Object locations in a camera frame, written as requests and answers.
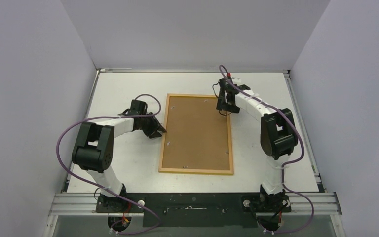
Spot yellow wooden picture frame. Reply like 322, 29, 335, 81
158, 93, 234, 176

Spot brown cardboard backing board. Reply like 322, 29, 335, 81
161, 96, 231, 172

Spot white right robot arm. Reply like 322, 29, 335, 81
216, 78, 298, 212

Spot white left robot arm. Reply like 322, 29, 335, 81
72, 99, 166, 213

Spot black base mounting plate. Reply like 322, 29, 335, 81
95, 193, 291, 228

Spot aluminium rail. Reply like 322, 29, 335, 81
49, 192, 341, 216

